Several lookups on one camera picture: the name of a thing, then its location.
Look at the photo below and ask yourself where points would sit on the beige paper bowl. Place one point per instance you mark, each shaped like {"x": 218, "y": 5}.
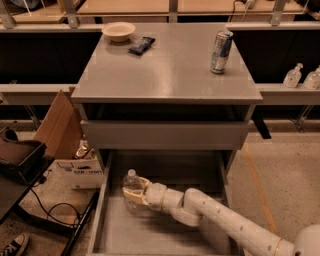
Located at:
{"x": 118, "y": 31}

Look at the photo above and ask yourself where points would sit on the black white sneaker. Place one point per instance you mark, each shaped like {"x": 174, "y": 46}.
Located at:
{"x": 17, "y": 246}

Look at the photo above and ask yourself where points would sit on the grey shelf rail right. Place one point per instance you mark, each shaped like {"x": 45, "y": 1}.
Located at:
{"x": 278, "y": 94}

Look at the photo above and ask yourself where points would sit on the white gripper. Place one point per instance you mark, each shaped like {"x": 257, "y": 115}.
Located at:
{"x": 155, "y": 196}

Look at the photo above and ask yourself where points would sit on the grey shelf rail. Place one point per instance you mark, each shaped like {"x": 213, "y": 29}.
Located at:
{"x": 278, "y": 94}
{"x": 33, "y": 94}

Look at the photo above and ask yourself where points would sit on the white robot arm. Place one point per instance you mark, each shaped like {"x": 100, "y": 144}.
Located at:
{"x": 191, "y": 206}

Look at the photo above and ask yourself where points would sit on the grey shelf rail left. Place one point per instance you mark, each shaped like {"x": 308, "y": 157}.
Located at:
{"x": 33, "y": 94}

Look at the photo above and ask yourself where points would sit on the dark blue snack packet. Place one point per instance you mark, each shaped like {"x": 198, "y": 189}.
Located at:
{"x": 141, "y": 46}

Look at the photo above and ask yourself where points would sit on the white printed box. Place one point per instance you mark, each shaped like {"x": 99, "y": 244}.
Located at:
{"x": 81, "y": 174}

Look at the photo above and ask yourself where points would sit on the closed grey top drawer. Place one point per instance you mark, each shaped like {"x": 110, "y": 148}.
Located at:
{"x": 151, "y": 135}

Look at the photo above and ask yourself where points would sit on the grey drawer cabinet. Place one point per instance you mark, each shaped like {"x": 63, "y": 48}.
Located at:
{"x": 171, "y": 82}

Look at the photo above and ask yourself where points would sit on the open grey middle drawer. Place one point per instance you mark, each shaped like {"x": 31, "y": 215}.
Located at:
{"x": 120, "y": 230}

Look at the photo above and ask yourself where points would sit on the clear plastic water bottle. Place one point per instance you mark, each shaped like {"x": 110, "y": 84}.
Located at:
{"x": 131, "y": 185}

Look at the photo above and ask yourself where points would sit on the brown cardboard box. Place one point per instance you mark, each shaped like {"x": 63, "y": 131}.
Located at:
{"x": 60, "y": 130}

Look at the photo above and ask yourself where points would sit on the silver blue energy drink can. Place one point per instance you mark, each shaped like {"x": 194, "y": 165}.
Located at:
{"x": 221, "y": 50}

